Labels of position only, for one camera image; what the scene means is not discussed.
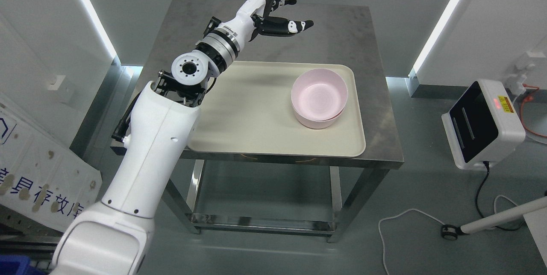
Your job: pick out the white sign board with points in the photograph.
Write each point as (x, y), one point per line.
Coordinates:
(44, 186)

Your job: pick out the blue bin corner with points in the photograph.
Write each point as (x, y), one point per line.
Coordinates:
(17, 265)

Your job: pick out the white stand leg with caster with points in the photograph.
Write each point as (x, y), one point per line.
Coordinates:
(452, 232)

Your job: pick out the pink bowl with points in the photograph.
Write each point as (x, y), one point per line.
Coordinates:
(319, 94)
(316, 124)

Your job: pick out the white wall socket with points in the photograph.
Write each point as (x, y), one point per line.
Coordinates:
(526, 63)

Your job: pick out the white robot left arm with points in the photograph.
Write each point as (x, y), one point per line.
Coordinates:
(112, 236)

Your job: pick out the white black box device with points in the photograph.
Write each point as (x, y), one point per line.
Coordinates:
(482, 126)

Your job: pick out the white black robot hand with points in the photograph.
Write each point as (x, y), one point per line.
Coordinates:
(254, 18)

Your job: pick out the beige plastic tray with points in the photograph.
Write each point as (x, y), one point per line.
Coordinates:
(249, 111)

